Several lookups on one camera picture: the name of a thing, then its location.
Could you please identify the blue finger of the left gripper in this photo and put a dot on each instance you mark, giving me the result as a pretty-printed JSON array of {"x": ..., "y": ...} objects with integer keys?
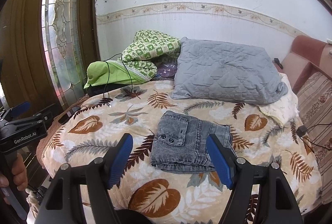
[
  {"x": 19, "y": 109},
  {"x": 50, "y": 112}
]

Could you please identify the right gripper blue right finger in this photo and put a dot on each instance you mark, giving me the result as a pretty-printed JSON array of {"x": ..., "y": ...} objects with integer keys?
[{"x": 276, "y": 201}]

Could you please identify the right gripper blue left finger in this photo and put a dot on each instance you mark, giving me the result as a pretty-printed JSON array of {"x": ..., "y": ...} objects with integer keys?
[{"x": 63, "y": 202}]

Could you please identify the grey denim pants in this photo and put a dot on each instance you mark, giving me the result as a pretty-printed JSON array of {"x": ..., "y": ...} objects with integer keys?
[{"x": 179, "y": 145}]

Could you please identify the person left hand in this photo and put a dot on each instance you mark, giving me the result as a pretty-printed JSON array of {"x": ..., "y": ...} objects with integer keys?
[{"x": 19, "y": 176}]

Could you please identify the leaf pattern bed blanket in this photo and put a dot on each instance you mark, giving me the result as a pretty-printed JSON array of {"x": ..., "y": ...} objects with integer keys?
[{"x": 169, "y": 177}]

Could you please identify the black power adapter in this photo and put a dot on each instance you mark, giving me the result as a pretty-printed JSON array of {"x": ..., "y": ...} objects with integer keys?
[{"x": 301, "y": 131}]

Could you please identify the wooden door with glass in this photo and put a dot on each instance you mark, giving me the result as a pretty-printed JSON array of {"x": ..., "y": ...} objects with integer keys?
[{"x": 25, "y": 75}]

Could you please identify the cream white pillow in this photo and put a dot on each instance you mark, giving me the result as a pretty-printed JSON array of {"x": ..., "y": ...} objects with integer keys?
[{"x": 285, "y": 109}]

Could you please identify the green patterned quilt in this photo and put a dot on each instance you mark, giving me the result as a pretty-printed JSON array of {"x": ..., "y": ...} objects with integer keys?
[{"x": 138, "y": 63}]

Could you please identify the purple cloth behind pillow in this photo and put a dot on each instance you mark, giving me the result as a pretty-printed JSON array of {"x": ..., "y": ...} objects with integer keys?
[{"x": 167, "y": 70}]

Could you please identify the grey quilted pillow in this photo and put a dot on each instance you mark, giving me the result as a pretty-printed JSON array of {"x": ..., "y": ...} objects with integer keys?
[{"x": 226, "y": 71}]

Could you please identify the pink sofa frame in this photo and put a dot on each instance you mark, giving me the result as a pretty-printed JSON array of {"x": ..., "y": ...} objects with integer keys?
[{"x": 306, "y": 57}]

